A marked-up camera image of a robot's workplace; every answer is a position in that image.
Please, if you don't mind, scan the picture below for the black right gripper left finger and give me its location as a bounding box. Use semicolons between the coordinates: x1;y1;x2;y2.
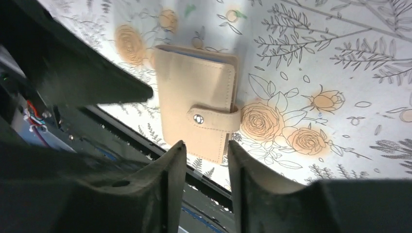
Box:
0;141;187;233

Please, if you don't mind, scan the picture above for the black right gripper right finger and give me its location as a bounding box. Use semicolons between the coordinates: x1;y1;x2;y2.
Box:
228;141;412;233

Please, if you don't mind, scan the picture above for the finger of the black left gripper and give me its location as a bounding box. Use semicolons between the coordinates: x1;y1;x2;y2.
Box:
0;0;153;107

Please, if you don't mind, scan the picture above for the beige card holder wallet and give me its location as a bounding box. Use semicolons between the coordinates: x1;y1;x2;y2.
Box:
154;45;241;164

